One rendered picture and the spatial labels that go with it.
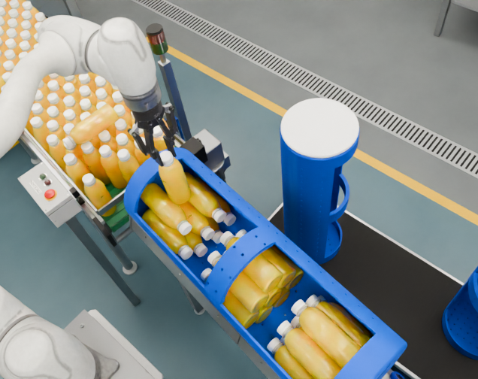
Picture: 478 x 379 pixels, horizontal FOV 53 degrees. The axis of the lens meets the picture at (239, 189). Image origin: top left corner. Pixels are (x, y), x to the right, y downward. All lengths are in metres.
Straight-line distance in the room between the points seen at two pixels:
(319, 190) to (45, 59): 1.11
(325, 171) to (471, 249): 1.26
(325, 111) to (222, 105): 1.57
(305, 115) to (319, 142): 0.14
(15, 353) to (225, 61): 2.77
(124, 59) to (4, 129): 0.29
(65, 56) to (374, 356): 0.95
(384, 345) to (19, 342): 0.82
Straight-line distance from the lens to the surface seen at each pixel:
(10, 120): 0.91
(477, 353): 2.41
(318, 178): 1.77
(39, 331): 1.21
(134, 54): 1.04
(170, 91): 2.05
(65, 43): 1.12
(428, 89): 3.42
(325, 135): 1.72
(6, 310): 1.29
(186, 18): 4.04
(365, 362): 1.17
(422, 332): 2.39
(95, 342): 1.44
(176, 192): 1.43
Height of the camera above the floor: 2.36
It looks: 56 degrees down
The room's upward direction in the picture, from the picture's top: 10 degrees counter-clockwise
